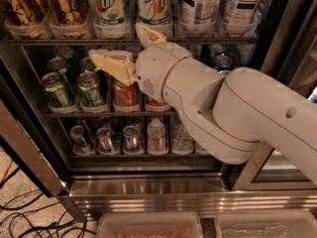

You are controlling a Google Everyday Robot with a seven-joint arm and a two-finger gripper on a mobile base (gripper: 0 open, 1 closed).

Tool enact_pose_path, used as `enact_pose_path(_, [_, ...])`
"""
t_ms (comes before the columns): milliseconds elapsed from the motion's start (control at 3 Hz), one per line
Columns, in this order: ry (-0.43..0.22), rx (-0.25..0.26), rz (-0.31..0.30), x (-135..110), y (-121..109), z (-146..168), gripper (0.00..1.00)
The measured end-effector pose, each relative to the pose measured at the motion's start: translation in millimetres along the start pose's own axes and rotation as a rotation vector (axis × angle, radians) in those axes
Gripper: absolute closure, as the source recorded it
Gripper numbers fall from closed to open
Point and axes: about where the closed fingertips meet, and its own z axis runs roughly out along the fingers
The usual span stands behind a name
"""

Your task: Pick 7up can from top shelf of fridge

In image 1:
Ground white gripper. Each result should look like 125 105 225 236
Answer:
88 23 192 103

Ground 7up can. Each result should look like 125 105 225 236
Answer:
95 0 128 26
138 0 169 26

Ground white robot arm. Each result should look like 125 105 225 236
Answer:
88 24 317 183

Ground front left orange can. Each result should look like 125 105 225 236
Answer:
112 79 138 107

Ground orange can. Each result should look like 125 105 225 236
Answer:
147 97 166 107
112 79 138 107

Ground middle right green can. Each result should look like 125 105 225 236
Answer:
80 57 101 77

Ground green can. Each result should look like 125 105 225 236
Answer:
80 57 101 77
41 72 74 108
53 46 79 66
48 57 76 94
77 71 105 107

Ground front right orange can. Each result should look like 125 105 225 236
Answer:
147 97 166 107

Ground front right green can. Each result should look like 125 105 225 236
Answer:
77 71 105 107

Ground rear green can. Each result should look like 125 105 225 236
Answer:
53 46 79 66

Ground middle left green can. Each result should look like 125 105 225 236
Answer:
48 57 76 94

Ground lacroix can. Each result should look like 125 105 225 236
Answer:
0 0 49 27
47 0 90 27

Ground rear Pepsi can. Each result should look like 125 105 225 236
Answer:
208 44 227 58

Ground pepsi can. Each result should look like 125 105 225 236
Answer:
208 44 227 58
213 56 233 71

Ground right Red Bull can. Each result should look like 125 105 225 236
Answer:
123 125 139 153

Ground red bull can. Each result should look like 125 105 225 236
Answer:
123 125 139 153
96 127 114 153
69 125 92 154

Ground front left green can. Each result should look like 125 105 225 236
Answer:
41 72 74 108

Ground middle right Pepsi can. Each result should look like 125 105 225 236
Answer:
213 56 233 71

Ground middle Red Bull can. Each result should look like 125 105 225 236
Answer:
96 127 114 153

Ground stainless steel fridge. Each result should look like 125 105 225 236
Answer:
0 0 317 221

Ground left Red Bull can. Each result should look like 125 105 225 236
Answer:
69 125 92 154

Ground far left LaCroix can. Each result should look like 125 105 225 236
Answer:
0 0 49 27

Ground open fridge door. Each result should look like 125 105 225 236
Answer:
0 62 66 197

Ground left Teas Tea bottle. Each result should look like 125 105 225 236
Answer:
181 0 216 25

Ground teas tea bottle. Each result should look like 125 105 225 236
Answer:
219 0 260 33
181 0 216 25

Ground left water bottle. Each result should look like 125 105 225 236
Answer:
147 118 167 155

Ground water bottle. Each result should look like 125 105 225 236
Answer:
147 118 167 155
172 124 193 155

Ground middle water bottle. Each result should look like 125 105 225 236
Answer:
172 124 193 155

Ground right Teas Tea bottle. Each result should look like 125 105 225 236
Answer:
219 0 260 33

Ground left clear plastic bin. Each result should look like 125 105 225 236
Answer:
96 212 203 238

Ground clear plastic bin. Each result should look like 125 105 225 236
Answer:
96 212 203 238
215 209 317 238

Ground right clear plastic bin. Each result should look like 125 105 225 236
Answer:
215 209 317 238

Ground orange floor cable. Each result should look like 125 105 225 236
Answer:
0 148 14 185

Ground black floor cables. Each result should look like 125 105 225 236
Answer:
0 167 97 238

